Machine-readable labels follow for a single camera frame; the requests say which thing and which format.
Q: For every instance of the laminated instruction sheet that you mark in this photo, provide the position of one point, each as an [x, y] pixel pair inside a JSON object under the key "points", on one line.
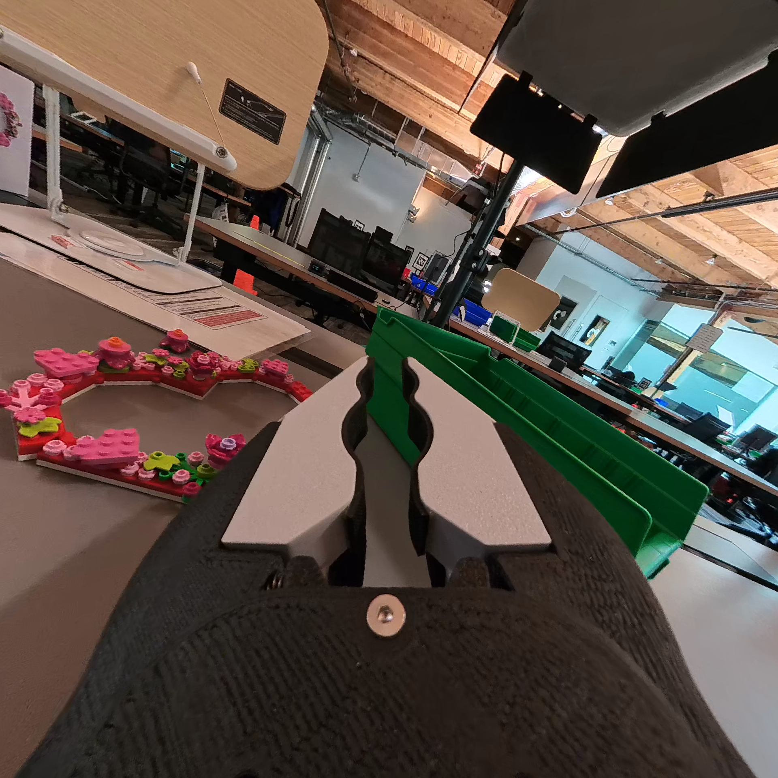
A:
{"points": [[231, 316]]}

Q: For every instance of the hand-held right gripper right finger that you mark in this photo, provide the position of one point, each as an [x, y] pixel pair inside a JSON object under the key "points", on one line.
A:
{"points": [[480, 480]]}

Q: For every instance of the long grey desk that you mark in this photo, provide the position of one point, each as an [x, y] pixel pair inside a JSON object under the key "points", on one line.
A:
{"points": [[668, 437], [273, 255]]}

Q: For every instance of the black computer monitor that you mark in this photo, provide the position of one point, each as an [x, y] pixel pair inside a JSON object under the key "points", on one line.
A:
{"points": [[337, 243], [386, 261]]}

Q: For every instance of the studio light panel with flaps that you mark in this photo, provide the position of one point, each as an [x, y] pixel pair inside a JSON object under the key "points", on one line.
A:
{"points": [[608, 48]]}

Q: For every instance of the black light stand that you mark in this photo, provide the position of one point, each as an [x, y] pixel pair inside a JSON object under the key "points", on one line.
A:
{"points": [[480, 243]]}

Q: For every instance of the red pink brick heart frame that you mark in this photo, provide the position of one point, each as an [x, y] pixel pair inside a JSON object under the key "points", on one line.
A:
{"points": [[109, 447]]}

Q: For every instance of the green plastic storage bin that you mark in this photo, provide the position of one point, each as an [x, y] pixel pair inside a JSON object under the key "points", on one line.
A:
{"points": [[547, 413]]}

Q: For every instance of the blue storage bin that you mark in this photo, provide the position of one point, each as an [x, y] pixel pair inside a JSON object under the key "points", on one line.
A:
{"points": [[424, 281], [474, 311]]}

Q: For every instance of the white paper sign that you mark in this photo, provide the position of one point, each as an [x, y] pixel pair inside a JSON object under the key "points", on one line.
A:
{"points": [[705, 337]]}

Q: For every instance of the green tray with white frame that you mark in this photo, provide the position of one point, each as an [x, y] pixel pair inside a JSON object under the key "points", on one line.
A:
{"points": [[513, 331]]}

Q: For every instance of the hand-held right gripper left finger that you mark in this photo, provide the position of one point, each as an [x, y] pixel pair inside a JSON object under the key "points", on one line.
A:
{"points": [[292, 474]]}

